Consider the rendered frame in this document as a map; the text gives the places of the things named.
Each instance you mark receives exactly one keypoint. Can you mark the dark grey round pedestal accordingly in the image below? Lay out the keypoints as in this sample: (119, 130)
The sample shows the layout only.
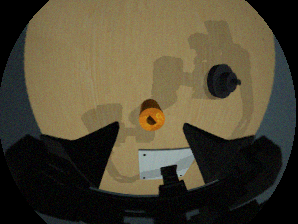
(222, 81)

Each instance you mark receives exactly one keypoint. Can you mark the orange knob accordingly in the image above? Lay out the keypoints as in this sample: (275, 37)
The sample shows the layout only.
(151, 116)

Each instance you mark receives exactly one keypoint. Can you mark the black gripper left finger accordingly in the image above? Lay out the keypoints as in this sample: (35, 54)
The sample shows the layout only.
(89, 154)

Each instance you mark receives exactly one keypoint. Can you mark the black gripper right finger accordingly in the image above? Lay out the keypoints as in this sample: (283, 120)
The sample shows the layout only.
(211, 152)

